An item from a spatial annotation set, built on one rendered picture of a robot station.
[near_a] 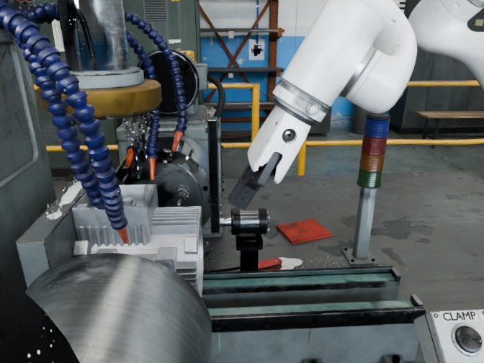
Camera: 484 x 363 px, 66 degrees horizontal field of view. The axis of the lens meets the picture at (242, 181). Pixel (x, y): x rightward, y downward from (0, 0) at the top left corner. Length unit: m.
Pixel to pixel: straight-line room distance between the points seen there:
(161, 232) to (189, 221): 0.05
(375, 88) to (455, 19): 0.43
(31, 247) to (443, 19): 0.86
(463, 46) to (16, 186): 0.89
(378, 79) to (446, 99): 5.63
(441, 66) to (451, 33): 5.14
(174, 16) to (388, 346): 3.37
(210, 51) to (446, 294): 4.99
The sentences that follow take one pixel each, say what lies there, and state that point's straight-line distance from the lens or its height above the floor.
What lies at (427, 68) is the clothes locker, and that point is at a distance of 6.00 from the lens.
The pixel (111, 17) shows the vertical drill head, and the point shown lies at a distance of 0.60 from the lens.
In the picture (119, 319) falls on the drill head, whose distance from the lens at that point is 0.39.
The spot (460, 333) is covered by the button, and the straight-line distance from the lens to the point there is 0.55.
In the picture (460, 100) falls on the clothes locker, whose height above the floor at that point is 0.50.
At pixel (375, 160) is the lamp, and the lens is 1.01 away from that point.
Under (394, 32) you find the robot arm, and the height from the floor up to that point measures 1.41.
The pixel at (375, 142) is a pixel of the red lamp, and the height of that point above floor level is 1.15.
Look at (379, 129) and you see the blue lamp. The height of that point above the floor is 1.19.
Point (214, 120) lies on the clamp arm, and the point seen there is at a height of 1.25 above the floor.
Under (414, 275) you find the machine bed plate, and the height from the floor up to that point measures 0.80.
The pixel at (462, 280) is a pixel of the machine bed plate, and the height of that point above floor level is 0.80.
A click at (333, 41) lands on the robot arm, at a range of 0.53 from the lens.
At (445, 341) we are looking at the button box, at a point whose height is 1.06.
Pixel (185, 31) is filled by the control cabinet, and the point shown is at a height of 1.42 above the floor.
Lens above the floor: 1.41
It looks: 22 degrees down
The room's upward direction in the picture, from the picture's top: straight up
